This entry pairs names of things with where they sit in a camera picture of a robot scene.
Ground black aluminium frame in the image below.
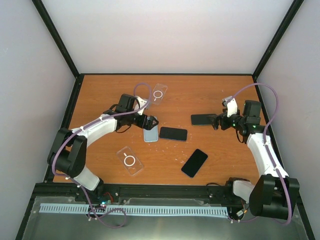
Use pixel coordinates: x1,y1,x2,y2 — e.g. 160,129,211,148
16,0,315,240

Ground purple cable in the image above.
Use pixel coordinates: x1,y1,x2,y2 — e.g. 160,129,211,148
226,83,293,225
51,82,153,230

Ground clear case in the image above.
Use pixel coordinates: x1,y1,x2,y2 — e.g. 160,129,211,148
150,83,168,105
116,146,144,176

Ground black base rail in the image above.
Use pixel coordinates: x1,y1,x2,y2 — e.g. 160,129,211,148
32,182,244,207

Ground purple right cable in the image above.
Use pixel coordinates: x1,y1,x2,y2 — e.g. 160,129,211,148
226,83,293,225

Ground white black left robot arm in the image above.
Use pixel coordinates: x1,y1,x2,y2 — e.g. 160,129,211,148
47,94,159,202

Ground black phone near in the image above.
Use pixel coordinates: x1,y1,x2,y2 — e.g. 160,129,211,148
181,149,208,178

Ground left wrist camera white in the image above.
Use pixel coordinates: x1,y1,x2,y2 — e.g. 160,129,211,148
134,95,150,110

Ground light blue cable duct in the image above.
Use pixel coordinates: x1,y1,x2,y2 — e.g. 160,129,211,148
39,203,228,218

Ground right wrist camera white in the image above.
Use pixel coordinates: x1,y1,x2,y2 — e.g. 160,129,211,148
222,96,238,118

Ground blue phone black screen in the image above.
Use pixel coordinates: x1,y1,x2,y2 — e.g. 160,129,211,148
159,126,188,141

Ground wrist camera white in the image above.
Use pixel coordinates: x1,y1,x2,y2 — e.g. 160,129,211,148
222,96,238,118
134,95,150,110

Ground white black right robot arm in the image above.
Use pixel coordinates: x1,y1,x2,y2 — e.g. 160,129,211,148
208,96,300,221

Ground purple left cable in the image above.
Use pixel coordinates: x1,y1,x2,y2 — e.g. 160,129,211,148
51,82,153,230

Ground dark teal phone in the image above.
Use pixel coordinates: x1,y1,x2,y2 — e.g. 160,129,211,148
190,114,212,126

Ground light blue phone case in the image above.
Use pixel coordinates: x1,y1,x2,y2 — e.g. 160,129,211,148
143,125,159,143

